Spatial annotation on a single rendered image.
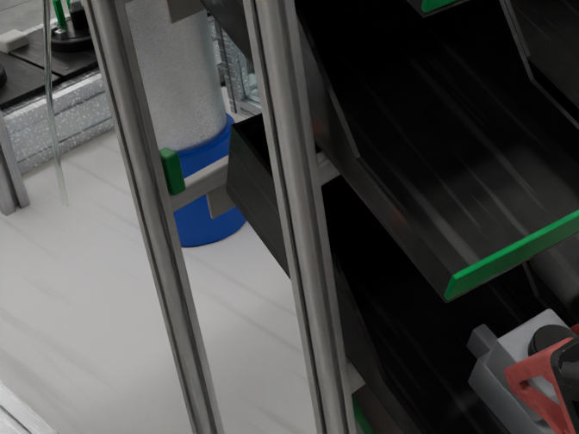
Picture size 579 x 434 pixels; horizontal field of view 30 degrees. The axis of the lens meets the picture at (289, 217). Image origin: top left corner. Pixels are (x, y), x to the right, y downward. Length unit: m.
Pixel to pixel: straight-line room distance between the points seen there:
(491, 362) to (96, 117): 1.35
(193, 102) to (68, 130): 0.47
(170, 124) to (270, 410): 0.43
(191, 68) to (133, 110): 0.71
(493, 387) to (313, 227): 0.14
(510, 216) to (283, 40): 0.16
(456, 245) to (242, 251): 0.95
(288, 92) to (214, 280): 0.92
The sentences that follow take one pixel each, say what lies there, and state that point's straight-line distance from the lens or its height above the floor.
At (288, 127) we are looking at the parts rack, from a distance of 0.59.
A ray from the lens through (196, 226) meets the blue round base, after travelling 1.54.
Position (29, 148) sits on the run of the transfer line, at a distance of 1.87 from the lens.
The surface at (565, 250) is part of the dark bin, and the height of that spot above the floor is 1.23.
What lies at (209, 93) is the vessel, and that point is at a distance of 1.48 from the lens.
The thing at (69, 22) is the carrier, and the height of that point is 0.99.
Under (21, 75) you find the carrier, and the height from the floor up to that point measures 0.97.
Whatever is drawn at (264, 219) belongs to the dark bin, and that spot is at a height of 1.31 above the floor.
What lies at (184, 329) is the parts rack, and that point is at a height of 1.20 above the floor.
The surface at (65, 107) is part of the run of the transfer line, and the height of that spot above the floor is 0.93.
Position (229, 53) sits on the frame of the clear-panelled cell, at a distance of 1.85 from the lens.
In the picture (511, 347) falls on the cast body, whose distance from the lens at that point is 0.63.
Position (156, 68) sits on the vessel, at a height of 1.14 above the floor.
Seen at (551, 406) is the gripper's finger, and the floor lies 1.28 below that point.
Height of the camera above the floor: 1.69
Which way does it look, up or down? 32 degrees down
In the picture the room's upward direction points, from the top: 9 degrees counter-clockwise
